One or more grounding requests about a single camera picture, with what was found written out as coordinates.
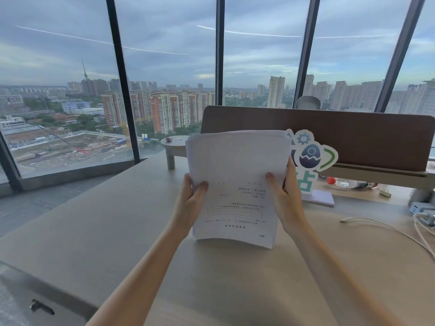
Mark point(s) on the stack of white printed papers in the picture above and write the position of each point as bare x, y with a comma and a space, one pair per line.
235, 186

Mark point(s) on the person's right hand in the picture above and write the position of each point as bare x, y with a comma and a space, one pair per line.
289, 203

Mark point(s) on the egg and gear cutout sign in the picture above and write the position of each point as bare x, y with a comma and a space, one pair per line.
314, 159

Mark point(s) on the lilac sign base block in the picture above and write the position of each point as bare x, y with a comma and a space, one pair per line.
319, 197

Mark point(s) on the brown desk divider panel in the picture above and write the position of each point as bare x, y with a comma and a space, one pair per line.
356, 139

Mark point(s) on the black window frame mullion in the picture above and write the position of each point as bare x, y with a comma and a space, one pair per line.
399, 54
123, 81
306, 52
220, 50

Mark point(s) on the grey drawer cabinet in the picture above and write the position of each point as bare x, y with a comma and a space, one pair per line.
30, 298

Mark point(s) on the clear plastic water bottle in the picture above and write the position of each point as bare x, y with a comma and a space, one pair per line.
350, 183

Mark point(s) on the beige monitor riser shelf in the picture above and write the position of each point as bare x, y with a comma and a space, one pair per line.
172, 145

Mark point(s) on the person's right forearm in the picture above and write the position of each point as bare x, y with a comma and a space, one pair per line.
340, 278

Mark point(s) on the small metal binder clip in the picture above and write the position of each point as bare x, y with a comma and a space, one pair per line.
385, 193

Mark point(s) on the person's left thumb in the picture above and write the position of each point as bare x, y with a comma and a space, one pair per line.
201, 192

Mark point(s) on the grey power strip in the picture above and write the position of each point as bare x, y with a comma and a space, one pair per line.
423, 208

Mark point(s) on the person's right thumb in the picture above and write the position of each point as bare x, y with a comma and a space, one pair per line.
274, 185

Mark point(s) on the person's left forearm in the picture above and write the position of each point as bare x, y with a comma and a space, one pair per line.
142, 278

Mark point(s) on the person's left hand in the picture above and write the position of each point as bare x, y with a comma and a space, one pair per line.
186, 202

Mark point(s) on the grey office chair headrest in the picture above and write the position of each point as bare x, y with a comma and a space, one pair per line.
308, 102

